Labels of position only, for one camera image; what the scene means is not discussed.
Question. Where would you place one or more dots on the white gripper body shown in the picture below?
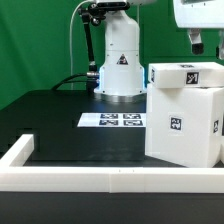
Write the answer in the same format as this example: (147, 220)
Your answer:
(199, 13)

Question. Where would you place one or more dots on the white cabinet top block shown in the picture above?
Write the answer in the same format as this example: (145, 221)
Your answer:
(180, 75)

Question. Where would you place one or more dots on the white marker base sheet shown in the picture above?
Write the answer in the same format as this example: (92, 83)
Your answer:
(120, 120)

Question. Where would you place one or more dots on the white cabinet body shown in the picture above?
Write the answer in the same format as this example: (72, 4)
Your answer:
(184, 126)

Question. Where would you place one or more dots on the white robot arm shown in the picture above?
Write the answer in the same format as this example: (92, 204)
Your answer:
(121, 77)

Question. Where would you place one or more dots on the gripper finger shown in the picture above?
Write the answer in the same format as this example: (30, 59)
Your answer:
(197, 46)
(220, 47)

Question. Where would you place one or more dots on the white U-shaped frame wall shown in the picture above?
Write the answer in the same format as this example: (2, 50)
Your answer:
(15, 175)

